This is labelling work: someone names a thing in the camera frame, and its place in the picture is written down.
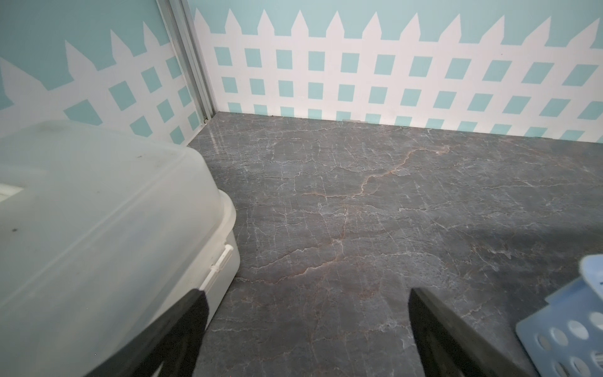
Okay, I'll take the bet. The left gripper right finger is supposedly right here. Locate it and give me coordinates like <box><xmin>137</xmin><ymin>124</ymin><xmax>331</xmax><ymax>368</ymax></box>
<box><xmin>408</xmin><ymin>287</ymin><xmax>528</xmax><ymax>376</ymax></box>

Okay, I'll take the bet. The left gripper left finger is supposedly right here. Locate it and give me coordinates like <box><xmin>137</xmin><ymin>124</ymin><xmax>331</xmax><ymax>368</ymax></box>
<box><xmin>88</xmin><ymin>289</ymin><xmax>209</xmax><ymax>376</ymax></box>

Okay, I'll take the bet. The blue plastic basket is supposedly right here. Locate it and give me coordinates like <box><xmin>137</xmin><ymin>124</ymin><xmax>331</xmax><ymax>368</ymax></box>
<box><xmin>516</xmin><ymin>254</ymin><xmax>602</xmax><ymax>376</ymax></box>

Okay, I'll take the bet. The translucent plastic storage box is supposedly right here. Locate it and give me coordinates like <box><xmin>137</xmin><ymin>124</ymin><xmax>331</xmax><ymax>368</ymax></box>
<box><xmin>1</xmin><ymin>121</ymin><xmax>240</xmax><ymax>376</ymax></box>

